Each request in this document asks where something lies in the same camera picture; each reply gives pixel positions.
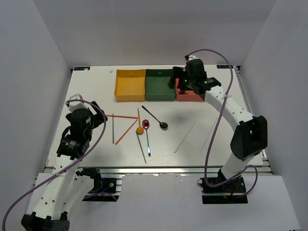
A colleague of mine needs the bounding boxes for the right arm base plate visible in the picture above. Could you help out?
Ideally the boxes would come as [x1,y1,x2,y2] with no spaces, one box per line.
[197,177,248,205]

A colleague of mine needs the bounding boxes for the blue corner label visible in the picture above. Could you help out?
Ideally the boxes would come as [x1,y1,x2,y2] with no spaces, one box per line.
[73,66,90,71]
[216,64,233,69]

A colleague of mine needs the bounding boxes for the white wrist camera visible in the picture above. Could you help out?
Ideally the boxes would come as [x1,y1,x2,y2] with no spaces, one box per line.
[185,55,201,64]
[65,94,87,113]

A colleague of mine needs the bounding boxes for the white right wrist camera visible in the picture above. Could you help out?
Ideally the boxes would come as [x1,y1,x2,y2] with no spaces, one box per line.
[185,55,201,64]

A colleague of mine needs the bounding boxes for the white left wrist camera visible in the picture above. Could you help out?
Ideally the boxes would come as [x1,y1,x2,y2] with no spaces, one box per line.
[65,94,87,113]

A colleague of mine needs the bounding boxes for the red container box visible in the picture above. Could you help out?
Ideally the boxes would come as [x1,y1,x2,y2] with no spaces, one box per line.
[176,78,204,102]

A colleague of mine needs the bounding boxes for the black spoon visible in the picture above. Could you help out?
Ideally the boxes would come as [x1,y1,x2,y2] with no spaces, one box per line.
[141,105,168,130]

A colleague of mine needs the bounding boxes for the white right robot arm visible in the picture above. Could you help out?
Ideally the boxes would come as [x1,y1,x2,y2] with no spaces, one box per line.
[168,58,268,192]

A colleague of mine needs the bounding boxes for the green chopstick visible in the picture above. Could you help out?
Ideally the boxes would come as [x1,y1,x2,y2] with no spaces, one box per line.
[112,113,115,144]
[136,132,147,163]

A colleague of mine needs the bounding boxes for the clear chopstick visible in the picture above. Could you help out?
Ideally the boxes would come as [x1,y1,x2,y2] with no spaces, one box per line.
[200,117,218,152]
[174,120,197,153]

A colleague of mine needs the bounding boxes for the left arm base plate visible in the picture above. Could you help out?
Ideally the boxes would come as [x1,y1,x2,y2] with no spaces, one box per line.
[76,168,121,202]

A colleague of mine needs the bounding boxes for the left blue corner label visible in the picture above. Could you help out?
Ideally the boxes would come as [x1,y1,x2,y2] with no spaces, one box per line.
[73,66,90,71]

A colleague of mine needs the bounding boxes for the aluminium table frame rail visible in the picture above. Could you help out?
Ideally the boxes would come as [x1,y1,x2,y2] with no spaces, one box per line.
[44,166,275,176]

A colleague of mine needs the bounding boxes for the green container box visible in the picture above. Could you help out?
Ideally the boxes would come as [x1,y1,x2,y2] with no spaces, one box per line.
[145,69,176,101]

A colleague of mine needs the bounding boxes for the orange chopstick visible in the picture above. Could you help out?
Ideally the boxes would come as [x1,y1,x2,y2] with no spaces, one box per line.
[106,114,138,119]
[115,119,137,145]

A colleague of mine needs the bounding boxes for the iridescent pink spoon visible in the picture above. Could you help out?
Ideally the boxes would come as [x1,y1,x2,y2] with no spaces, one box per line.
[142,119,151,157]

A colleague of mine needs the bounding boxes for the yellow container box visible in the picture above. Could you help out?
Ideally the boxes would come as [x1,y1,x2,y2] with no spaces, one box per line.
[114,69,146,102]

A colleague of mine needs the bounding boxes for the right blue corner label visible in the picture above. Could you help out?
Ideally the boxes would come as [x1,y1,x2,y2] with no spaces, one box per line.
[216,64,233,69]

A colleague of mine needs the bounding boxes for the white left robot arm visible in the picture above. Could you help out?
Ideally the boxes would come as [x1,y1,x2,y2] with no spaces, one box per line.
[21,99,108,231]

